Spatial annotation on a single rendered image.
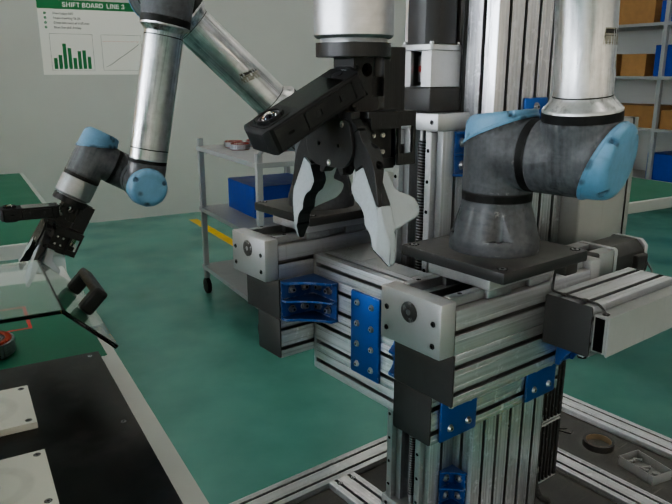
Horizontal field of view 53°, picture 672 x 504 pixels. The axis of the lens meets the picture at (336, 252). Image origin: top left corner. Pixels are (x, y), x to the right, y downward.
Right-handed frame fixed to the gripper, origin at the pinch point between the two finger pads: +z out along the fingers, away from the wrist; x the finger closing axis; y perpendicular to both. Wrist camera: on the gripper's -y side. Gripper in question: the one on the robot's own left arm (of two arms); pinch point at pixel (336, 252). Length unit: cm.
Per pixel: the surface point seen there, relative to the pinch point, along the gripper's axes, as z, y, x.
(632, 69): -19, 625, 317
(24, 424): 37, -20, 55
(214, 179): 85, 265, 535
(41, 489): 37, -23, 36
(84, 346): 40, 0, 89
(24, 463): 37, -23, 44
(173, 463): 40, -4, 36
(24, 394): 37, -18, 66
